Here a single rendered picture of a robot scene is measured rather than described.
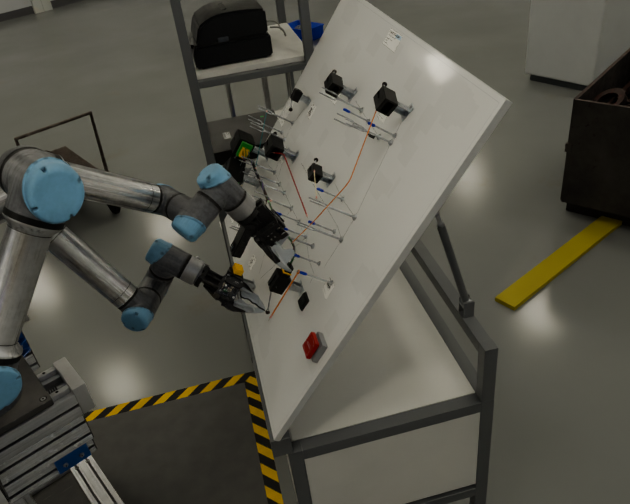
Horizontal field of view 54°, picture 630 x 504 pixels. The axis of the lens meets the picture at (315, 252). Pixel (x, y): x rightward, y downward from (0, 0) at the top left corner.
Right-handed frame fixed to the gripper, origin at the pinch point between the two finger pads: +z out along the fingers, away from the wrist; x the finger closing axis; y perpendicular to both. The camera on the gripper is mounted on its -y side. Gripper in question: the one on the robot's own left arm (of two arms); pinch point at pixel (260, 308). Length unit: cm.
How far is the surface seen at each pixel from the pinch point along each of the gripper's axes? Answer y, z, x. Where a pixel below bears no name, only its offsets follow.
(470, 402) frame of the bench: 15, 64, 2
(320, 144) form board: 0, -7, 56
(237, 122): -80, -38, 88
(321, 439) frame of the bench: 5.4, 30.9, -25.3
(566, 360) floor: -74, 148, 64
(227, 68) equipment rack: -37, -49, 84
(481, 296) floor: -117, 117, 90
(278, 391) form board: 6.1, 14.1, -19.2
